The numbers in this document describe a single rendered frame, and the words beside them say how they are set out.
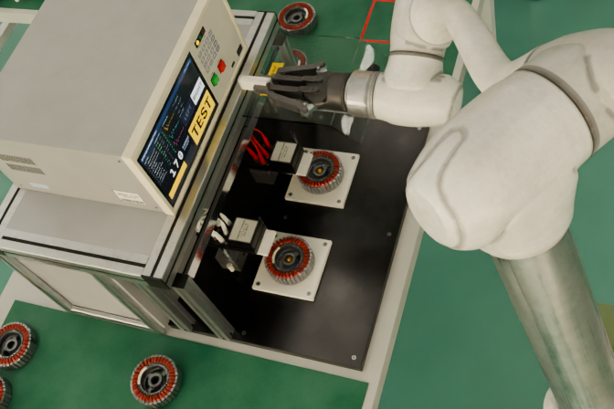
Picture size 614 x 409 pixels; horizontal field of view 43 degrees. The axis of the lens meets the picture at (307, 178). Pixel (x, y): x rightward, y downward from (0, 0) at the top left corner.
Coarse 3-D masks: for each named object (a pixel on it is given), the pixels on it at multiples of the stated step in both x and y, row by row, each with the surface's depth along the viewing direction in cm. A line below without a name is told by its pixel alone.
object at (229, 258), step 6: (222, 252) 180; (228, 252) 180; (234, 252) 179; (240, 252) 181; (216, 258) 180; (222, 258) 179; (228, 258) 179; (234, 258) 178; (240, 258) 181; (222, 264) 182; (234, 264) 180; (240, 264) 182; (240, 270) 182
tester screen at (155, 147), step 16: (192, 64) 151; (192, 80) 152; (176, 96) 148; (176, 112) 148; (160, 128) 144; (176, 128) 149; (160, 144) 144; (176, 144) 150; (192, 144) 155; (144, 160) 140; (160, 160) 145; (160, 176) 146; (176, 176) 151; (176, 192) 152
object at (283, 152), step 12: (264, 144) 191; (276, 144) 187; (288, 144) 186; (300, 144) 186; (264, 156) 189; (276, 156) 185; (288, 156) 184; (300, 156) 187; (312, 156) 189; (252, 168) 190; (264, 168) 188; (276, 168) 186; (288, 168) 185; (300, 168) 187
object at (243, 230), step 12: (240, 216) 172; (216, 228) 175; (228, 228) 174; (240, 228) 171; (252, 228) 170; (264, 228) 173; (216, 240) 173; (228, 240) 170; (240, 240) 169; (252, 240) 168; (264, 240) 172; (252, 252) 170; (264, 252) 171
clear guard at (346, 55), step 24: (288, 48) 176; (312, 48) 174; (336, 48) 173; (360, 48) 172; (264, 72) 174; (264, 96) 170; (288, 120) 165; (312, 120) 163; (336, 120) 163; (360, 120) 166
